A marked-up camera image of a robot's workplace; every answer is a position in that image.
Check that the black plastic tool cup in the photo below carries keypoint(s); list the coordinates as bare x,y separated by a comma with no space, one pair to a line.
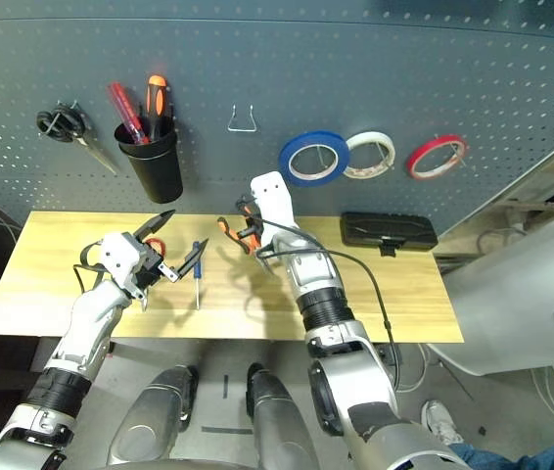
159,176

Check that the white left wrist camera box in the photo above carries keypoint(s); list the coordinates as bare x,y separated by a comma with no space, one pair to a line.
120,259

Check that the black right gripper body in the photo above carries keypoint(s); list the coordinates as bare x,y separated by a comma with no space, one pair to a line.
253,225

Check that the blue tape roll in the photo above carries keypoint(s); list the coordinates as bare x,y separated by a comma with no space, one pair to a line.
287,164

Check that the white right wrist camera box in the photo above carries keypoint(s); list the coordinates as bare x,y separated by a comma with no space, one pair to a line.
272,201

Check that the white metal rack frame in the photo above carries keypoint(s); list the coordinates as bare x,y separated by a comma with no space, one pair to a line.
517,178

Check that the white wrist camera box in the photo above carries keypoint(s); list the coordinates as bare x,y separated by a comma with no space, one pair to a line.
272,201
120,259

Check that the silver robot leg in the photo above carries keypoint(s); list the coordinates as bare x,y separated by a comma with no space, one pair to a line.
150,421
277,421

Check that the large white machine housing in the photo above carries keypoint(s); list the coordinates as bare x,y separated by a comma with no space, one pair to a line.
502,294

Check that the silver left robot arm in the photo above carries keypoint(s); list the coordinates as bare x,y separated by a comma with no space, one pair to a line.
86,323

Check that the white tape roll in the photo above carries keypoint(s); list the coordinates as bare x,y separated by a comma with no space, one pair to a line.
380,139

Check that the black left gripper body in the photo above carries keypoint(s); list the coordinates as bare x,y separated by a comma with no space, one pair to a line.
152,264

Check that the silver robot left leg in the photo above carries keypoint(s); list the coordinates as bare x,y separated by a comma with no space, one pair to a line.
150,421

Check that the dark grey metal pegboard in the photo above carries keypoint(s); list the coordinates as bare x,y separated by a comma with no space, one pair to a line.
355,73

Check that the blue jeans leg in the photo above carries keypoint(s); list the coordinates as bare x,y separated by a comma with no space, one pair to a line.
526,460

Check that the silver robot right leg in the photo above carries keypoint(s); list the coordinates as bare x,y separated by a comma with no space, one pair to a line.
277,421

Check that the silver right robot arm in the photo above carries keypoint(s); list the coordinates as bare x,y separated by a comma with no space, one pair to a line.
326,303

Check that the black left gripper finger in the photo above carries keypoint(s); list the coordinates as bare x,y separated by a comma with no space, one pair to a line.
191,259
157,222

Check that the black plastic tool case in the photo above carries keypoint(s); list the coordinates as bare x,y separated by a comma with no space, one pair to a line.
389,230

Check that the white sneaker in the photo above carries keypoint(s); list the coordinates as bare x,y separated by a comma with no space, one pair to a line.
441,421

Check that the red tape roll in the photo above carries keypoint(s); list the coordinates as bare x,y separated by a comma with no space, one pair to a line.
416,159

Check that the silver double prong tape hook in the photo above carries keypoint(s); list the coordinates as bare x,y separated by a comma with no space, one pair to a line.
321,156

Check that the orange black long-nose pliers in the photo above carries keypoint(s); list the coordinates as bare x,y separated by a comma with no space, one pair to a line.
230,235

